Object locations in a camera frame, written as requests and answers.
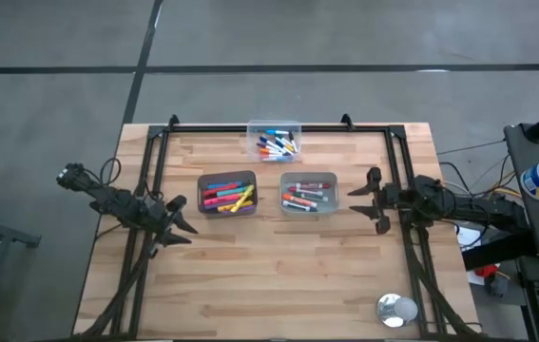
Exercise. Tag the small grey object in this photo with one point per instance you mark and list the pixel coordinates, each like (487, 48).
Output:
(497, 285)

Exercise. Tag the orange cap white marker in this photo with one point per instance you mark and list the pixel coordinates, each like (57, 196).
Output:
(268, 152)

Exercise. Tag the red cap white marker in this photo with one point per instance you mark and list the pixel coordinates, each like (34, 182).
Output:
(269, 156)

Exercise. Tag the black cap white marker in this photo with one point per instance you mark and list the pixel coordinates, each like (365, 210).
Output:
(293, 141)

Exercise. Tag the shiny metal round container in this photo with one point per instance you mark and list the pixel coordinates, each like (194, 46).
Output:
(395, 310)

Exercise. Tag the pink Expo marker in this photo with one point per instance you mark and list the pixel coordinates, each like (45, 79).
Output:
(300, 191)

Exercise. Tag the yellow Sharpie highlighter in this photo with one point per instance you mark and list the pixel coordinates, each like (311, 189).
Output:
(244, 197)

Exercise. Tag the red highlighter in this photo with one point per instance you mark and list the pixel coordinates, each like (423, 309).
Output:
(217, 190)

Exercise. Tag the white paper sheet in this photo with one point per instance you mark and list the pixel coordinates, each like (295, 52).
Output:
(466, 237)

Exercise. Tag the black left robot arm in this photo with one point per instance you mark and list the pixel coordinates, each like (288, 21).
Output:
(112, 199)

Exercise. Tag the pink highlighter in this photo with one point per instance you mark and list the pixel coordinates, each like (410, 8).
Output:
(219, 200)

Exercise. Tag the green cap white marker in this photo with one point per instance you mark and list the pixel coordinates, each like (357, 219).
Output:
(282, 139)

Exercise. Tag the yellow cap white marker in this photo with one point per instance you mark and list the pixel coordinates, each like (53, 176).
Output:
(289, 148)

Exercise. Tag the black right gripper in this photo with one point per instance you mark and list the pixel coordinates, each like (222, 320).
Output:
(383, 199)

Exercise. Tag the violet highlighter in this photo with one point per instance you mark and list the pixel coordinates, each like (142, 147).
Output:
(245, 209)

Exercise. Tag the dark grey plastic bin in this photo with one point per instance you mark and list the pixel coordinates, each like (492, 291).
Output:
(202, 178)

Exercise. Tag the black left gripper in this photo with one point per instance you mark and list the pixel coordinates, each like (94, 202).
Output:
(164, 216)

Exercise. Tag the black triangular frame clamp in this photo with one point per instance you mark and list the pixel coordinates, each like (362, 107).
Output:
(173, 119)
(346, 119)

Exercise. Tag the small red object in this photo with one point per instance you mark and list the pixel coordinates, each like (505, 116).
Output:
(486, 271)

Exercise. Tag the blue highlighter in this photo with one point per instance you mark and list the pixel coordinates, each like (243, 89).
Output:
(221, 185)

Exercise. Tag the teal highlighter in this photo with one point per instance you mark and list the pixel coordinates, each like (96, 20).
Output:
(231, 191)

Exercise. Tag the orange-yellow highlighter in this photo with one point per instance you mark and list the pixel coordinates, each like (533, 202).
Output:
(224, 208)

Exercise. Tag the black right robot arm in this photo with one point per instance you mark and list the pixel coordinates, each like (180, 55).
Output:
(468, 204)

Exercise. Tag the pale plastic bin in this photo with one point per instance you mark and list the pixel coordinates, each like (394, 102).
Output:
(333, 178)

